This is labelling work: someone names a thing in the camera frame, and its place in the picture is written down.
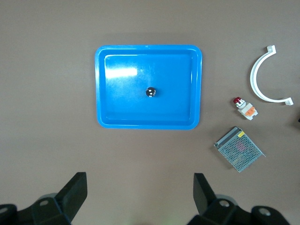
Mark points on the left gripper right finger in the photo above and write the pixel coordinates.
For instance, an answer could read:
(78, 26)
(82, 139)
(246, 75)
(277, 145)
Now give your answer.
(218, 211)

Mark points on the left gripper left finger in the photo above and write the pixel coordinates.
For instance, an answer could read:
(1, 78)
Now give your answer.
(61, 206)

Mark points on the black cylindrical capacitor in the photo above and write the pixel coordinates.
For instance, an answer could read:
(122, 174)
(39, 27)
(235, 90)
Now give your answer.
(151, 92)

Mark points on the metal mesh power supply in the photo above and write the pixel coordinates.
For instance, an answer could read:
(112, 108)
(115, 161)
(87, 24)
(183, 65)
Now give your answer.
(239, 148)

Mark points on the red push button white body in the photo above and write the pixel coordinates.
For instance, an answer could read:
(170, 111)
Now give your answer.
(246, 109)

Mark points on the brown table cover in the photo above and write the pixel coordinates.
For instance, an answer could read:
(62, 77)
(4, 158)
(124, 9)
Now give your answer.
(47, 93)

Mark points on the blue plastic tray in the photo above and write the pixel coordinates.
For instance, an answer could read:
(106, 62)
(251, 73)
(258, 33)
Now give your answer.
(140, 110)

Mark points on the large white curved clip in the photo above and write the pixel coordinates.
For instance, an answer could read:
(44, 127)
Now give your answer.
(254, 86)

